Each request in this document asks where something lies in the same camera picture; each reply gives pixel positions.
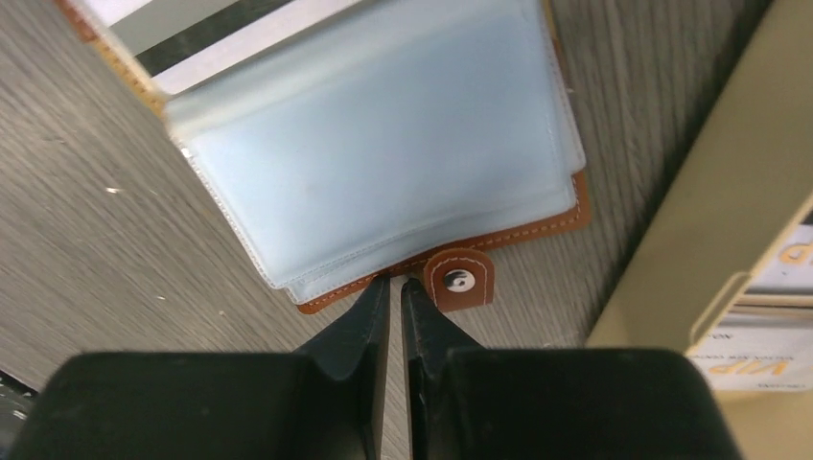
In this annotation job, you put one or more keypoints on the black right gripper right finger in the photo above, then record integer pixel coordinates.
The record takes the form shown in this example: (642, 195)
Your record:
(467, 401)

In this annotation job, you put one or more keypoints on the white card black stripe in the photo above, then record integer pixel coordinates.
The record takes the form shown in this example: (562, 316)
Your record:
(164, 48)

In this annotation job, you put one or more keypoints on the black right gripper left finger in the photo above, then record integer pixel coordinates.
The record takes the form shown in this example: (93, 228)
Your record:
(323, 400)

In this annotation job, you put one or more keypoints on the silver VIP card in tray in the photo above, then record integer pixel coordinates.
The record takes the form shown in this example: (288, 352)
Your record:
(758, 350)

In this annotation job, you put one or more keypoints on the beige oval tray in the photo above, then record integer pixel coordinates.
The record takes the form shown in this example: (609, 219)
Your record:
(744, 188)

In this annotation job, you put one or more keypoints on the orange leather card holder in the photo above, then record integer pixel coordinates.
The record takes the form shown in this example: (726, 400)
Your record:
(398, 137)

